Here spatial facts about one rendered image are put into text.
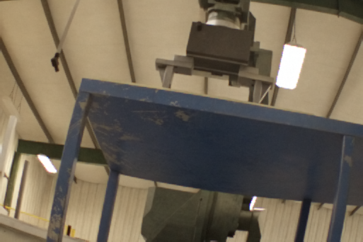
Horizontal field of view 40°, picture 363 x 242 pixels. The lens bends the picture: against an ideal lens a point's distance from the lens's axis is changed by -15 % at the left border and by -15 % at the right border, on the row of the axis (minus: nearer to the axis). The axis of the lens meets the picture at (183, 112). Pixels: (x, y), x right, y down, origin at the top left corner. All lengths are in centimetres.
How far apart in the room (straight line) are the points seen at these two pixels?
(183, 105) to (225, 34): 53
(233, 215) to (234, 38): 105
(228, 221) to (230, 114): 128
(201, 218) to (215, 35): 105
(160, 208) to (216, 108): 135
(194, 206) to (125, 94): 132
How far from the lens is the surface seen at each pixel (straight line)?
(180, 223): 280
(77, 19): 1048
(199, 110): 156
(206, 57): 201
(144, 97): 158
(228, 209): 278
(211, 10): 212
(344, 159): 156
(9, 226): 369
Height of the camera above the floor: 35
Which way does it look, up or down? 24 degrees up
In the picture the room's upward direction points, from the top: 12 degrees clockwise
